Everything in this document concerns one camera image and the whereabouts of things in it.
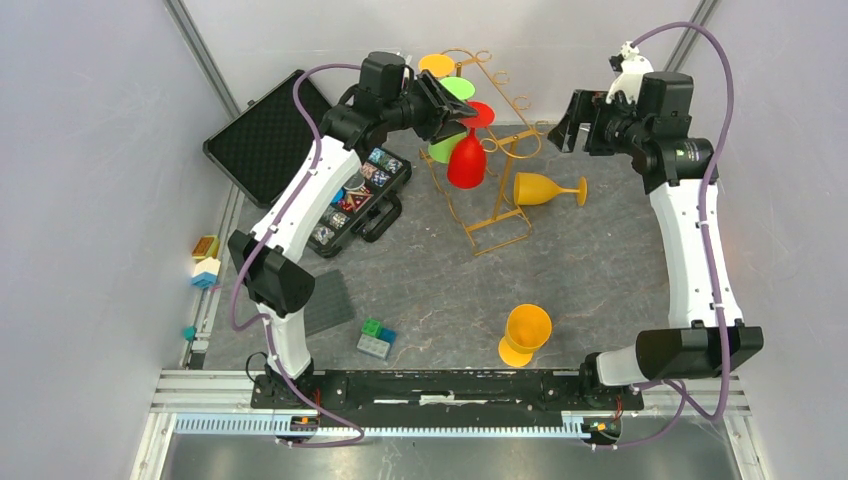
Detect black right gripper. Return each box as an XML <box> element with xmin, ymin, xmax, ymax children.
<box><xmin>550</xmin><ymin>88</ymin><xmax>652</xmax><ymax>156</ymax></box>

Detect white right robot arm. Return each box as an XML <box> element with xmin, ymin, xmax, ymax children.
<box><xmin>548</xmin><ymin>72</ymin><xmax>764</xmax><ymax>408</ymax></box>

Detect green grey blue bricks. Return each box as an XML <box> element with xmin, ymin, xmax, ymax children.
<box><xmin>356</xmin><ymin>318</ymin><xmax>397</xmax><ymax>360</ymax></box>

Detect gold wire wine glass rack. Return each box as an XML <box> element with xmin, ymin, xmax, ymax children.
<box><xmin>419</xmin><ymin>48</ymin><xmax>542</xmax><ymax>256</ymax></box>

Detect yellow orange toy brick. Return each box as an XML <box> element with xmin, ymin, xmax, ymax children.
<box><xmin>191</xmin><ymin>235</ymin><xmax>220</xmax><ymax>261</ymax></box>

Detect yellow plastic wine glass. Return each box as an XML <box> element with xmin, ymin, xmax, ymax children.
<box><xmin>513</xmin><ymin>172</ymin><xmax>588</xmax><ymax>206</ymax></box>
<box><xmin>498</xmin><ymin>304</ymin><xmax>553</xmax><ymax>368</ymax></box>
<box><xmin>418</xmin><ymin>53</ymin><xmax>456</xmax><ymax>79</ymax></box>

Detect white blue toy brick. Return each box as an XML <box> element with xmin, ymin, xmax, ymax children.
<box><xmin>191</xmin><ymin>257</ymin><xmax>221</xmax><ymax>289</ymax></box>

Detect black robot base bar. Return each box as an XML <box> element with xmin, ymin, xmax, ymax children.
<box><xmin>250</xmin><ymin>369</ymin><xmax>644</xmax><ymax>429</ymax></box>

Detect red plastic wine glass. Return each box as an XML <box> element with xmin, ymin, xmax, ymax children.
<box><xmin>447</xmin><ymin>101</ymin><xmax>495</xmax><ymax>189</ymax></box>

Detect black poker chip case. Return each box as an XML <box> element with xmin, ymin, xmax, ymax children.
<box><xmin>203</xmin><ymin>69</ymin><xmax>412</xmax><ymax>258</ymax></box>

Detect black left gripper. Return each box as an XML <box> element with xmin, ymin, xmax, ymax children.
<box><xmin>383</xmin><ymin>70</ymin><xmax>479</xmax><ymax>146</ymax></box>

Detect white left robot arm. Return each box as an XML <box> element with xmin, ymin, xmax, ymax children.
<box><xmin>230</xmin><ymin>51</ymin><xmax>478</xmax><ymax>408</ymax></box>

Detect small teal toy brick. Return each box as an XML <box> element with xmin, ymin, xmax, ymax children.
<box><xmin>182</xmin><ymin>326</ymin><xmax>197</xmax><ymax>343</ymax></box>

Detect green plastic wine glass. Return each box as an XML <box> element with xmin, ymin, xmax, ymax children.
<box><xmin>428</xmin><ymin>76</ymin><xmax>476</xmax><ymax>164</ymax></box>

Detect grey building baseplate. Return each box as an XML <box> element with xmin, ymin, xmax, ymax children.
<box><xmin>304</xmin><ymin>270</ymin><xmax>355</xmax><ymax>337</ymax></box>

